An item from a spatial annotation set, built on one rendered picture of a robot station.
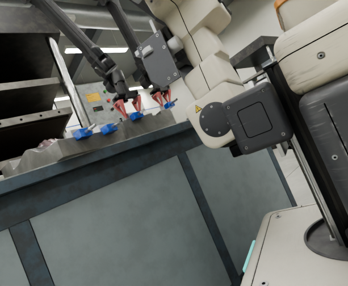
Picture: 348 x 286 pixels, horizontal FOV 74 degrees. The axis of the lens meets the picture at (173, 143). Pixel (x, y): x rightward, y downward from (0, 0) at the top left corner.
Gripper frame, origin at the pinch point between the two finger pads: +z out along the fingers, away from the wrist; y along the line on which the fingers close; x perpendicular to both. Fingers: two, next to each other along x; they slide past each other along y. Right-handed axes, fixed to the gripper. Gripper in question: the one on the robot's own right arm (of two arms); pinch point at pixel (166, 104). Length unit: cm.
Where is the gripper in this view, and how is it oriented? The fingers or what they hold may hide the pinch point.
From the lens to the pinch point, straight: 129.3
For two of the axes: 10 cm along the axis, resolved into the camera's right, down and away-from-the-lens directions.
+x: 5.3, -2.9, -8.0
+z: 4.0, 9.1, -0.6
